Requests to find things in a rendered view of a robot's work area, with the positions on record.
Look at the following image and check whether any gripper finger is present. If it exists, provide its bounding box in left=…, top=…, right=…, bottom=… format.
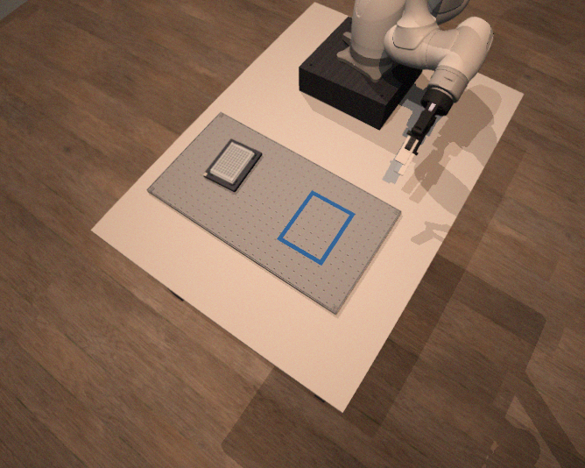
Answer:
left=394, top=120, right=436, bottom=176
left=395, top=102, right=439, bottom=165

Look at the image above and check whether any blue rectangular tape outline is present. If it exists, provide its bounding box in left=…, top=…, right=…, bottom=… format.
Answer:
left=277, top=190, right=355, bottom=266

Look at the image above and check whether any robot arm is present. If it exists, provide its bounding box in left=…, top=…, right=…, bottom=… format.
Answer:
left=336, top=0, right=494, bottom=103

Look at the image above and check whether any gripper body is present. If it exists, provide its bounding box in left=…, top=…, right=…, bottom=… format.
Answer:
left=421, top=89, right=453, bottom=122

